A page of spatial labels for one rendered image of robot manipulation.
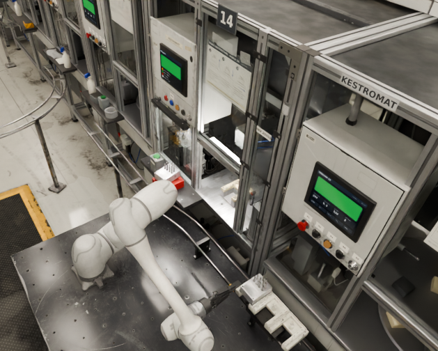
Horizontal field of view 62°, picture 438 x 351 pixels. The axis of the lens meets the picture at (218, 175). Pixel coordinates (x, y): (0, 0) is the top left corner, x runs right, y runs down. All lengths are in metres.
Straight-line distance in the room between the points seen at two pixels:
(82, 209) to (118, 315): 1.64
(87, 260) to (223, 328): 0.78
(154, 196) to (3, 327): 1.78
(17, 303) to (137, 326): 1.27
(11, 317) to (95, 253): 1.17
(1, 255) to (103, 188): 1.02
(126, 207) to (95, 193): 2.18
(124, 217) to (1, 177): 2.74
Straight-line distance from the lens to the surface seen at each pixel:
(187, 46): 1.84
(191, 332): 1.62
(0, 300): 3.16
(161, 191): 1.57
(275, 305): 1.88
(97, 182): 3.76
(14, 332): 2.99
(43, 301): 2.23
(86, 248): 2.01
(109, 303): 2.13
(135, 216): 1.51
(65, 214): 3.54
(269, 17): 1.63
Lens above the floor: 2.51
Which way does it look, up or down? 42 degrees down
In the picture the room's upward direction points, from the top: 5 degrees clockwise
